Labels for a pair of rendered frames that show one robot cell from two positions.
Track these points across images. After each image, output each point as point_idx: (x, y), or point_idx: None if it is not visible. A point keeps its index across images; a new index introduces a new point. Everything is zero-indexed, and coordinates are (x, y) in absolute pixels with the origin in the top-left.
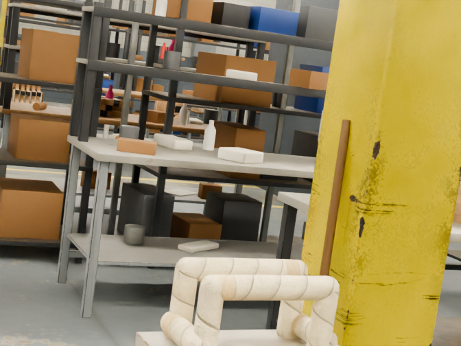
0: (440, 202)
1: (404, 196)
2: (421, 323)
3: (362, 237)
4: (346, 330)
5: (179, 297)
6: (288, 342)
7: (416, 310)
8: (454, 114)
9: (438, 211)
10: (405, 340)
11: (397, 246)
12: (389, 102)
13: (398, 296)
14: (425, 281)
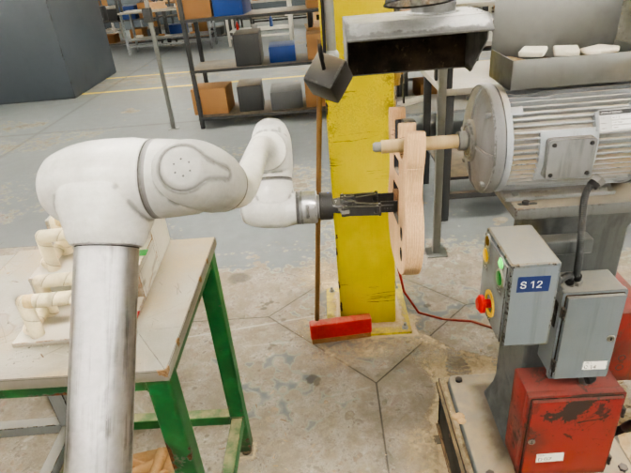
0: (380, 85)
1: (352, 85)
2: (383, 161)
3: (328, 114)
4: (331, 169)
5: None
6: None
7: (377, 154)
8: None
9: (380, 91)
10: (374, 172)
11: (354, 116)
12: None
13: (362, 146)
14: (380, 136)
